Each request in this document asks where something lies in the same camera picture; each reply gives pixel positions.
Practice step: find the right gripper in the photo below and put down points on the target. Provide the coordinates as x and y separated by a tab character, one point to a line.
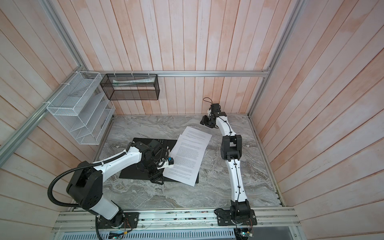
204	121

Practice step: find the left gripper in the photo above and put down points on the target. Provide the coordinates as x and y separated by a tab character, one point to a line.
158	175

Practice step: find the white paper sheets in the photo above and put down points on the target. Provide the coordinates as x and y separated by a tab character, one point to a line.
197	135

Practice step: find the blue folder black inside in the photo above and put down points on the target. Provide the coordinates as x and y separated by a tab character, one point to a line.
132	172

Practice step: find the printed paper sheet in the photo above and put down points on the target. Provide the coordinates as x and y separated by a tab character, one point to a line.
188	154

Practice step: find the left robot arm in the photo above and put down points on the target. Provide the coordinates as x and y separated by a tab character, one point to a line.
86	185

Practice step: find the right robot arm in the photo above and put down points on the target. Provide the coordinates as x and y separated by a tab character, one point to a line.
231	152

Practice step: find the papers in black basket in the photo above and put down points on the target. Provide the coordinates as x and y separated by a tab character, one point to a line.
133	82

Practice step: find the black mesh basket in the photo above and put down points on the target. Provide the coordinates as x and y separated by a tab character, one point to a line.
149	93

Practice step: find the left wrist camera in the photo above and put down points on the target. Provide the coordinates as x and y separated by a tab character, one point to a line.
167	162

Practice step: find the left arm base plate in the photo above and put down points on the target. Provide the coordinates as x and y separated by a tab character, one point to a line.
127	220

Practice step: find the aluminium frame bar back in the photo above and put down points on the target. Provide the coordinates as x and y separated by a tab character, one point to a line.
220	73

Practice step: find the aluminium frame bar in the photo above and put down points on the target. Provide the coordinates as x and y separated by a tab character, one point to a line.
295	16
220	73
28	126

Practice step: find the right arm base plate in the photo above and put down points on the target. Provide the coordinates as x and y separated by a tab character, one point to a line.
226	218

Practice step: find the white wire mesh shelf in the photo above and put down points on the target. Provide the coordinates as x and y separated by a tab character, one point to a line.
81	110

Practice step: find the aluminium front rail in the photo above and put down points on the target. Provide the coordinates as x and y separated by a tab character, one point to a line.
176	219

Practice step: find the aluminium frame bar right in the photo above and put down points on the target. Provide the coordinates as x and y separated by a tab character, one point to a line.
295	16

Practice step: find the aluminium frame bar left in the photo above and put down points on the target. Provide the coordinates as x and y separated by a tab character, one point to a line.
28	126

